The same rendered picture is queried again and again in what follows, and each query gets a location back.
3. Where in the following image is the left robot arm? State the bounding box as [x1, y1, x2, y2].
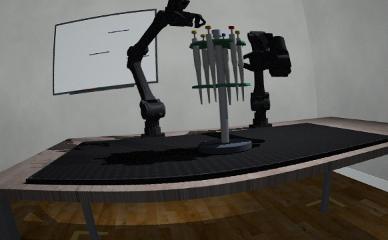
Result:
[247, 31, 291, 128]

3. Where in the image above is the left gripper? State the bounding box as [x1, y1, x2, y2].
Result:
[243, 51, 278, 72]

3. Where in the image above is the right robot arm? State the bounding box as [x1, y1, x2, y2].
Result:
[127, 0, 190, 138]

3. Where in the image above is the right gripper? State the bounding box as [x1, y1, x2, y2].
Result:
[169, 11, 206, 28]

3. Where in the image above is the white pipette with yellow button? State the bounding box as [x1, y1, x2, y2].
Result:
[235, 31, 244, 101]

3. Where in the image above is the white pipette with blue button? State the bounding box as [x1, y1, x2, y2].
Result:
[222, 33, 231, 105]

